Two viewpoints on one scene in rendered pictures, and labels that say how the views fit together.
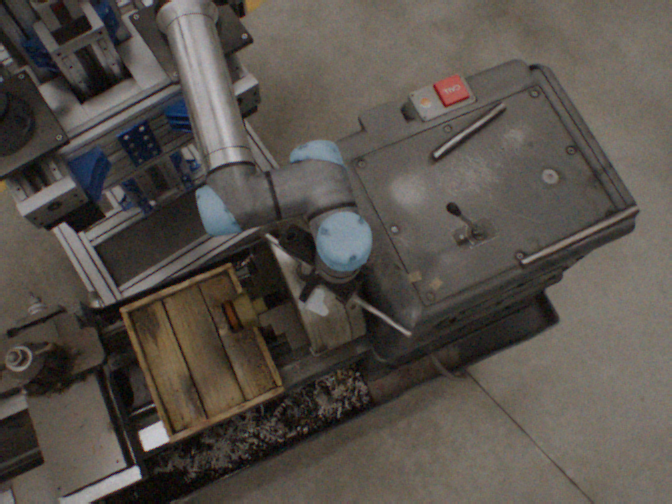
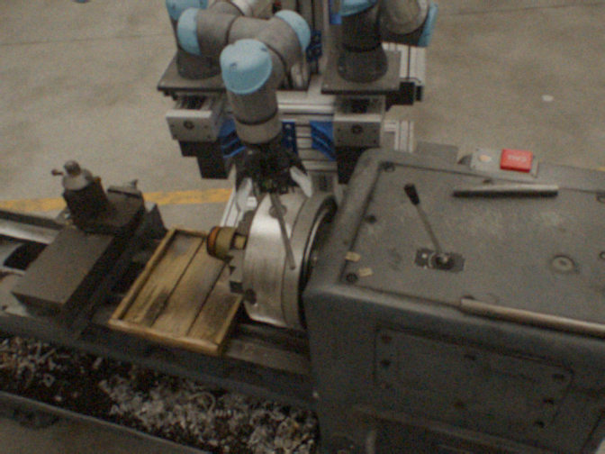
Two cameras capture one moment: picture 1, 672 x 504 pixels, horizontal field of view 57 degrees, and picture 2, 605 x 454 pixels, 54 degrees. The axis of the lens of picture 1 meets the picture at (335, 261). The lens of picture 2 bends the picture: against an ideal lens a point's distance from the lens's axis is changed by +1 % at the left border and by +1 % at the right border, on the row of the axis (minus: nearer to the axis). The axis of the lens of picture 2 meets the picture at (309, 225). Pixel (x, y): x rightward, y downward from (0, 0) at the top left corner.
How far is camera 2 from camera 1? 0.80 m
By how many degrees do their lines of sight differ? 37
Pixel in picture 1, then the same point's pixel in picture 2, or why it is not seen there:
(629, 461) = not seen: outside the picture
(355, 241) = (245, 56)
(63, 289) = not seen: hidden behind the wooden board
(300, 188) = (251, 27)
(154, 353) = (164, 265)
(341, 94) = not seen: hidden behind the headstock
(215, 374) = (185, 305)
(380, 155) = (410, 170)
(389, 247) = (354, 227)
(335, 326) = (268, 274)
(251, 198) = (215, 19)
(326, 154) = (289, 19)
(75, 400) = (85, 245)
